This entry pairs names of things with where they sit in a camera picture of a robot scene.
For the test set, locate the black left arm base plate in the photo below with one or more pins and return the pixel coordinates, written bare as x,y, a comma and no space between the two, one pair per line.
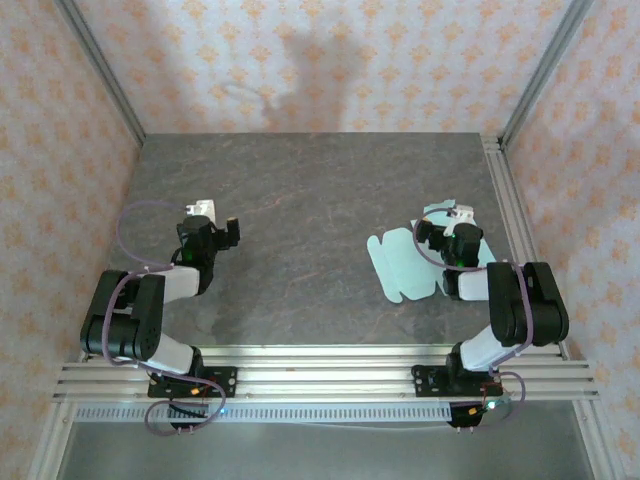
227,382

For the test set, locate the black electronics board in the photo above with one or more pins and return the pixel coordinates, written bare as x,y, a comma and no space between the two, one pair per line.
462,420

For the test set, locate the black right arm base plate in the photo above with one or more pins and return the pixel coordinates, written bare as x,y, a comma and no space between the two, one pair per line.
422,382

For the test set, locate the aluminium mounting rails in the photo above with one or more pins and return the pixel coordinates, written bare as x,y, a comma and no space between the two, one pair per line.
325,375

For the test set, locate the aluminium frame post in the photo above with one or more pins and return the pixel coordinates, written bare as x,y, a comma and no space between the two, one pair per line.
101,65
546,65

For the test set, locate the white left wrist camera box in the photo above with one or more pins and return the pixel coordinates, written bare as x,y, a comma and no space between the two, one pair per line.
205,207

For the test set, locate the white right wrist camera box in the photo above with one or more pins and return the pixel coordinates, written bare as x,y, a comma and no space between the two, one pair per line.
462,212

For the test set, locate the aluminium side rail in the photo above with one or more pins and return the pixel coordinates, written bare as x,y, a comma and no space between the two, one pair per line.
510,200

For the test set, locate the aluminium frame leg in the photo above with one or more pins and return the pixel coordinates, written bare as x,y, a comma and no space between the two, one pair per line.
597,440
50,445

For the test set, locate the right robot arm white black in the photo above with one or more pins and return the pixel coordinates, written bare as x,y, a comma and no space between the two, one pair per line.
530,305

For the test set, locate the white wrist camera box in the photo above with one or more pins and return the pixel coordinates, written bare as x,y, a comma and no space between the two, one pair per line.
205,207
462,212

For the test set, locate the light green paper box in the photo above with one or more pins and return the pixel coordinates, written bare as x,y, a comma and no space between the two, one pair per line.
400,265

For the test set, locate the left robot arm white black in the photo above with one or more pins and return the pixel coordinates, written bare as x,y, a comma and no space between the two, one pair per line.
145,320

